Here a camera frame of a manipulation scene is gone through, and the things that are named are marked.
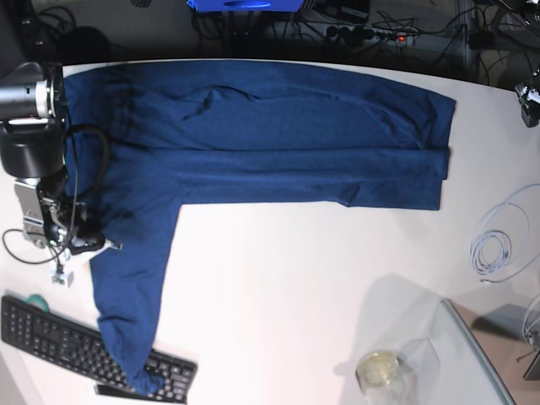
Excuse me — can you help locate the green tape roll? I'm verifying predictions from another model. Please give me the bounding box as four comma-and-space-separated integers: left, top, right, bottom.
25, 294, 50, 312

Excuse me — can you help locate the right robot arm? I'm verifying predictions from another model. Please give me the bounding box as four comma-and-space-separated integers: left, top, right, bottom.
1, 1, 110, 255

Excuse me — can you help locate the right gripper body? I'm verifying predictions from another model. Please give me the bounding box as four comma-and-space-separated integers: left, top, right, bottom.
50, 219, 105, 256

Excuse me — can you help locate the blue t-shirt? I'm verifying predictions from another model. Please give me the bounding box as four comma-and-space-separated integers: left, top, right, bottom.
65, 61, 456, 395

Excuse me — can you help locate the black keyboard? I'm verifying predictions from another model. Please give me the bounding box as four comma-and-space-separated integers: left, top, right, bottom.
1, 295, 197, 404

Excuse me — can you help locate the coiled white cable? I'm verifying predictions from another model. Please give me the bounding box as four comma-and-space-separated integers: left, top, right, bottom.
469, 181, 540, 283

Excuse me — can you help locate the blue box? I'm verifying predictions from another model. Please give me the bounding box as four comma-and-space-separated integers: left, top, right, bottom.
186, 0, 304, 13

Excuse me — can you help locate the clear glass jar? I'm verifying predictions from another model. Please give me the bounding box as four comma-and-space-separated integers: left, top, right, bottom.
355, 338, 441, 404

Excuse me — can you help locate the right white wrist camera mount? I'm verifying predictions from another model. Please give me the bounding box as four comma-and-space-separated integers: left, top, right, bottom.
49, 238, 124, 288

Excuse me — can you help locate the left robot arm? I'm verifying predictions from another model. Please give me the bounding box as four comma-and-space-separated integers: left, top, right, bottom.
515, 68, 540, 128

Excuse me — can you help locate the black power strip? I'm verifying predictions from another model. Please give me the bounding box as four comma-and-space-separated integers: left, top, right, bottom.
325, 25, 417, 46

